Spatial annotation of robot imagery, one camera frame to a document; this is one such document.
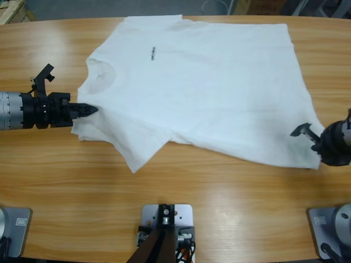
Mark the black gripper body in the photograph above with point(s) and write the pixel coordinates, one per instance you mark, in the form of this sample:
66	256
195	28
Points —
334	145
46	112

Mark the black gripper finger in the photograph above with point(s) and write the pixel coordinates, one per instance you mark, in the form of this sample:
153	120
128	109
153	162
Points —
82	114
300	130
85	107
316	148

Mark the white t-shirt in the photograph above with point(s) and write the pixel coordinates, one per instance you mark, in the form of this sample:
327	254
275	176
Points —
205	96

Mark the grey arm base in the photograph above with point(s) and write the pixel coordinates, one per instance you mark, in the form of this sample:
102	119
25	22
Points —
331	222
16	230

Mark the light wooden pallet stack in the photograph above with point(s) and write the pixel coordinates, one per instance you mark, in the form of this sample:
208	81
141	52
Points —
13	13

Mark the brown cardboard box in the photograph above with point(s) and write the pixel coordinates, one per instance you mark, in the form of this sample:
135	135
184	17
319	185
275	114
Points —
263	5

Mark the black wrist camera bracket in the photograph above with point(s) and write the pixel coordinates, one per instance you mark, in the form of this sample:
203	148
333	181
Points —
41	79
348	113

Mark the grey metal frame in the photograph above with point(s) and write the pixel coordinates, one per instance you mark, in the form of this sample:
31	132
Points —
329	8

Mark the grey metal post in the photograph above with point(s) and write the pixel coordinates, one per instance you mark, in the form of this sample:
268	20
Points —
231	6

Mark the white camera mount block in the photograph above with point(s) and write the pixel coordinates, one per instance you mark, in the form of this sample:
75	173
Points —
183	216

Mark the dark brown camera post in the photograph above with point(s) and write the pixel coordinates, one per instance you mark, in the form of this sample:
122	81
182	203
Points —
161	241

